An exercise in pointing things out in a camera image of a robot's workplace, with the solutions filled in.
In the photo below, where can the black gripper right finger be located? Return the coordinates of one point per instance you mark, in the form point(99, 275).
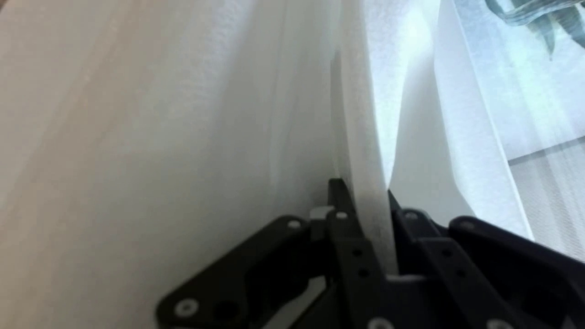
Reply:
point(486, 275)

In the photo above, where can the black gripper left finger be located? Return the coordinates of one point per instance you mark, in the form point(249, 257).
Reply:
point(340, 268)

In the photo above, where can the white sheer curtain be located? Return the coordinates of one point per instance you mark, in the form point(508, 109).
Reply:
point(212, 122)

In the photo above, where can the green potted palm plant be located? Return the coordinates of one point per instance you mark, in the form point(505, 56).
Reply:
point(549, 21)

